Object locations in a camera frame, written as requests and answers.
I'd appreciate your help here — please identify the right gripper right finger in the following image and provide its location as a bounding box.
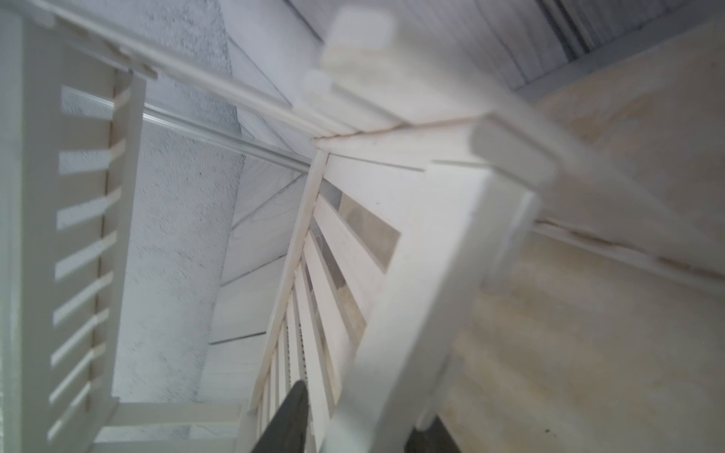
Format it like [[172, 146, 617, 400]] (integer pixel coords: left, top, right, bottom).
[[404, 417, 461, 453]]

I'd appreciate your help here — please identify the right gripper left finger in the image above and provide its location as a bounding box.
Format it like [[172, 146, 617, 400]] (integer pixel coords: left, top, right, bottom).
[[251, 381, 310, 453]]

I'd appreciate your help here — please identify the white wooden slatted rack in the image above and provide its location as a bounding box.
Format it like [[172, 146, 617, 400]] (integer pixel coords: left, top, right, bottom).
[[1, 1, 724, 452]]

